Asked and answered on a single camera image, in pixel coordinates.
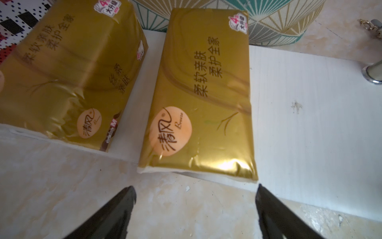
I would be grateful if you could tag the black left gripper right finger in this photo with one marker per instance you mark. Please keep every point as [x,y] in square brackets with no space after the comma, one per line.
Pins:
[277,221]

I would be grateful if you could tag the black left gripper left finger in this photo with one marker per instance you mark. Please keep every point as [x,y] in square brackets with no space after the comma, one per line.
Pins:
[111,220]

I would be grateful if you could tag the gold tissue pack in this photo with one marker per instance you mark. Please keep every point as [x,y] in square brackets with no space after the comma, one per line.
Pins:
[200,119]
[70,79]

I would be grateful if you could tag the white two-tier shelf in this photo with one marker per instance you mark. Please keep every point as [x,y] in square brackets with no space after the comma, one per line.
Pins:
[318,141]

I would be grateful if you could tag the fan pattern cushion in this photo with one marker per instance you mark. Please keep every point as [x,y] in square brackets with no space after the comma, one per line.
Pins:
[267,22]

